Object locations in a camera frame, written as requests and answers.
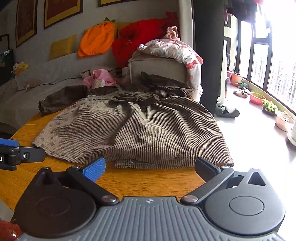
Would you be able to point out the red padded garment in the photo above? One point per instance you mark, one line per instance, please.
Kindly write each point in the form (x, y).
(138, 39)

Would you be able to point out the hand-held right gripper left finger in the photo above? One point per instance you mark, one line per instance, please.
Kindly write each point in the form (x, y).
(94, 170)

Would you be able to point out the pink and yellow baby garment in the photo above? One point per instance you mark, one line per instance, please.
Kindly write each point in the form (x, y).
(99, 77)

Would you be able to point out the orange flower pot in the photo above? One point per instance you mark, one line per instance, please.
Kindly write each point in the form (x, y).
(236, 78)

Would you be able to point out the grey fabric sofa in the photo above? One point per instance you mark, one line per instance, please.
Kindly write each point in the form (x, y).
(64, 69)

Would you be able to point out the grey mouse plush toy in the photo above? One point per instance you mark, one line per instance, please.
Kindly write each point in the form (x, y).
(32, 83)

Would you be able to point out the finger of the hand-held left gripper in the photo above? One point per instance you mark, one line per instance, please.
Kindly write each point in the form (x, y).
(30, 154)

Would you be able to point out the white flower pot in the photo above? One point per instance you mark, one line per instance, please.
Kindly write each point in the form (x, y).
(292, 136)

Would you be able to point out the framed red wall picture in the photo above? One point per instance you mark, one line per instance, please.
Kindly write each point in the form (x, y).
(62, 11)
(26, 20)
(111, 2)

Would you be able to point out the yellow cushion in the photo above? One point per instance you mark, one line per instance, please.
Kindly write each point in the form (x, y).
(123, 27)
(62, 47)

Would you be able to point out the leafy plant in dark pot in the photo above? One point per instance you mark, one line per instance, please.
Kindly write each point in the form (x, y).
(269, 107)

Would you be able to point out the yellow plush toy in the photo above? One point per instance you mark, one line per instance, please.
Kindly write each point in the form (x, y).
(19, 67)

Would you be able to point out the orange pumpkin cushion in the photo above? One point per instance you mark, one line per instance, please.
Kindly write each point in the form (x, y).
(97, 39)

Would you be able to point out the beige crumpled cloth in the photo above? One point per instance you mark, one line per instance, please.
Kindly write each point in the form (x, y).
(85, 74)

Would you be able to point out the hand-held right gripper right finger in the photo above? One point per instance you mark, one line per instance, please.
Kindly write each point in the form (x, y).
(207, 168)

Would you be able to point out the black window frame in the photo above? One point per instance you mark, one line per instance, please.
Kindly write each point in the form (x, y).
(266, 67)

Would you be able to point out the pair of slippers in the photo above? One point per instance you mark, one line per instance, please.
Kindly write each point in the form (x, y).
(240, 93)

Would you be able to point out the white oil heater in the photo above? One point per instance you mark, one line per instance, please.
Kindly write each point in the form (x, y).
(225, 102)

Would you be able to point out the red basin with grass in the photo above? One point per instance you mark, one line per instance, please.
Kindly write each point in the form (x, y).
(257, 98)

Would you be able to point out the dark curtain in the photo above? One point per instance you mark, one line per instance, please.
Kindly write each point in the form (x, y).
(208, 58)

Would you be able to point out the white curtain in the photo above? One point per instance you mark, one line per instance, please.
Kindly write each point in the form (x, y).
(186, 20)

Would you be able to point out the red fuzzy cloth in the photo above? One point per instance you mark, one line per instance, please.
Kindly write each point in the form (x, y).
(8, 230)

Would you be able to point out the pink floral blanket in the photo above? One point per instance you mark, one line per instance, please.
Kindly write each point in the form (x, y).
(182, 53)

